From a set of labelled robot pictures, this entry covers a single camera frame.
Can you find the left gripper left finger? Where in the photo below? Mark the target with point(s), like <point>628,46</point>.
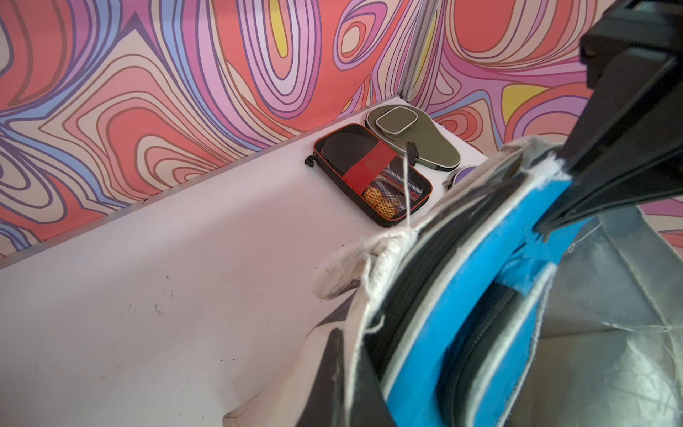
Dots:
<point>325,405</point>

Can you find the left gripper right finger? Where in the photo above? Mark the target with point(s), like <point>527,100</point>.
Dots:
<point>369,408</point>

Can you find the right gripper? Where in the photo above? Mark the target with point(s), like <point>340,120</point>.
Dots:
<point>626,147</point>

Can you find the blue paddle case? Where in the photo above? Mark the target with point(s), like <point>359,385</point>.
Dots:
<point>461,322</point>

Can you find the white canvas tote bag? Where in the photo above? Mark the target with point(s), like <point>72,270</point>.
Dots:
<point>609,351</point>

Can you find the black red paddle case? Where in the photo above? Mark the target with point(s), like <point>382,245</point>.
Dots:
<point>354,158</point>

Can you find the green paddle case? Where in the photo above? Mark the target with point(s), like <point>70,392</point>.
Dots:
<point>398,124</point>

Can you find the purple paddle case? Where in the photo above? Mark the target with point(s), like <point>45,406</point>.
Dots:
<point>456,176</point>

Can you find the orange ping pong ball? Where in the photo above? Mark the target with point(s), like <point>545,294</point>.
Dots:
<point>373,196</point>
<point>386,209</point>

